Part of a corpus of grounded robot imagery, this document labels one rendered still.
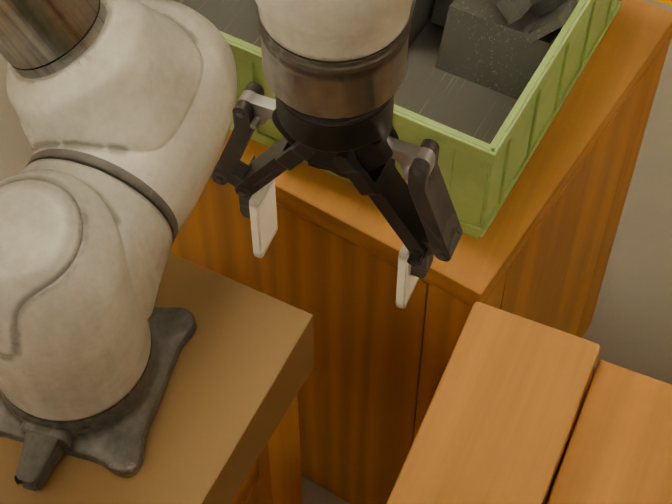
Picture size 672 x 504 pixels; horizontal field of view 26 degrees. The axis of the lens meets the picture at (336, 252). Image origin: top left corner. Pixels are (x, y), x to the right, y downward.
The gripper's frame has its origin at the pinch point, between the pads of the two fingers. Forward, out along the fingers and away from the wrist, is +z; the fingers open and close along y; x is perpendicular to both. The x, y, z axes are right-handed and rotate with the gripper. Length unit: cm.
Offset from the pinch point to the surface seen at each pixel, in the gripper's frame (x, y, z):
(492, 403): -14.9, -10.8, 41.4
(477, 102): -55, 5, 47
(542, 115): -56, -3, 46
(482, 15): -62, 7, 39
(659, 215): -112, -17, 131
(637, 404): -22, -24, 43
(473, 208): -41, 0, 47
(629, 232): -106, -13, 131
